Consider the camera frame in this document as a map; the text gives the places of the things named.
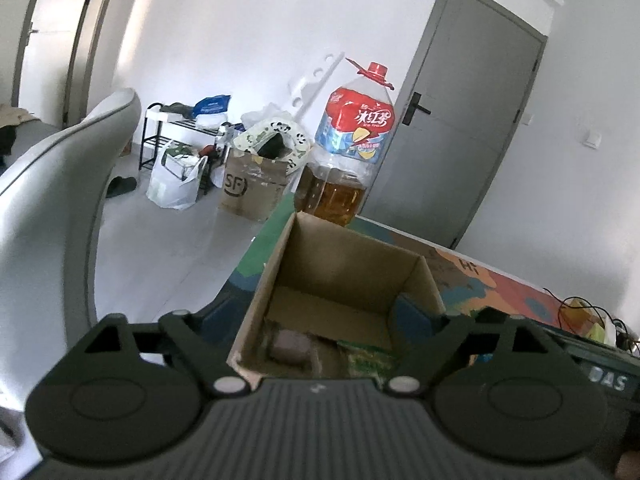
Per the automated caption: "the white chair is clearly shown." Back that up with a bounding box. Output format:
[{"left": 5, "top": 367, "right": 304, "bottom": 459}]
[{"left": 0, "top": 87, "right": 142, "bottom": 391}]

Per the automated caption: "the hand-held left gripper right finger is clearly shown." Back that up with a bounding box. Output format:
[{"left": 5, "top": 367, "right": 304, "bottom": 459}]
[{"left": 390, "top": 316, "right": 568, "bottom": 398}]

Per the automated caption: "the green snack packet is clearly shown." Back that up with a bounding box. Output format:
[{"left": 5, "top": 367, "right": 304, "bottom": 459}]
[{"left": 337, "top": 340, "right": 401, "bottom": 378}]

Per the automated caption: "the pale pink snack packet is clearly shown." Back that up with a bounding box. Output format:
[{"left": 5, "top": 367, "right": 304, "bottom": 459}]
[{"left": 270, "top": 330, "right": 313, "bottom": 366}]

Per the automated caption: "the large red-capped drink bottle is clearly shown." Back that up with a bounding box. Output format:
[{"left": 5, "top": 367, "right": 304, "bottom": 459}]
[{"left": 294, "top": 57, "right": 396, "bottom": 227}]

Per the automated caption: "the black shoe rack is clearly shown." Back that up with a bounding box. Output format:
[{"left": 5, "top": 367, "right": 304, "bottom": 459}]
[{"left": 139, "top": 102, "right": 226, "bottom": 196}]

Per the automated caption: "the black cable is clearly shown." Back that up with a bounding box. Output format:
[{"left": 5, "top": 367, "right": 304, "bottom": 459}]
[{"left": 542, "top": 287, "right": 640, "bottom": 356}]

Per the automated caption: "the brown cloth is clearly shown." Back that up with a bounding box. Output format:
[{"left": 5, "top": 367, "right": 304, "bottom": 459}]
[{"left": 0, "top": 105, "right": 38, "bottom": 128}]

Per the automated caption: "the sliding wardrobe door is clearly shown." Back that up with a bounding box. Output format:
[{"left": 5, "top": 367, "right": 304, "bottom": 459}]
[{"left": 12, "top": 0, "right": 126, "bottom": 128}]

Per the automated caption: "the white plastic bag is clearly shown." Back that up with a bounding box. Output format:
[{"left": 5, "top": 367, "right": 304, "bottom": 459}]
[{"left": 146, "top": 139, "right": 208, "bottom": 211}]

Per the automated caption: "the dark slipper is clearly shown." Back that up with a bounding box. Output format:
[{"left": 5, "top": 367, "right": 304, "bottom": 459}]
[{"left": 106, "top": 176, "right": 137, "bottom": 198}]

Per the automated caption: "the worn brown cardboard box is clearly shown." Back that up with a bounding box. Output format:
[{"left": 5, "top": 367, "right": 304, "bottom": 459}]
[{"left": 220, "top": 146, "right": 292, "bottom": 223}]

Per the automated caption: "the black door handle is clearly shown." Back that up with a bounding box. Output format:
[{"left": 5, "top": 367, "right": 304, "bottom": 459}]
[{"left": 402, "top": 92, "right": 432, "bottom": 127}]

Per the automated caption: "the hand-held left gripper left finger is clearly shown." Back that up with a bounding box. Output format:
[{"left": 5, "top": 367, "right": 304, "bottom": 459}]
[{"left": 65, "top": 311, "right": 251, "bottom": 398}]

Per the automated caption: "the blue plastic bag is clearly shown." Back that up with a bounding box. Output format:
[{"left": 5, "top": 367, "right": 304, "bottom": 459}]
[{"left": 192, "top": 95, "right": 232, "bottom": 117}]

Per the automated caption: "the white rack with round holes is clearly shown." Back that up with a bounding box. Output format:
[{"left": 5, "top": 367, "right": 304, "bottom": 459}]
[{"left": 289, "top": 51, "right": 346, "bottom": 126}]

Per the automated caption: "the grey door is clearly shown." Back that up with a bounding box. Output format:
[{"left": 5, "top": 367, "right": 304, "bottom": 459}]
[{"left": 360, "top": 0, "right": 548, "bottom": 250}]

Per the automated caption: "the white panda-print seat ring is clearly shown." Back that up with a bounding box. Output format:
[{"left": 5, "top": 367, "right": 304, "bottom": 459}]
[{"left": 232, "top": 115, "right": 311, "bottom": 171}]

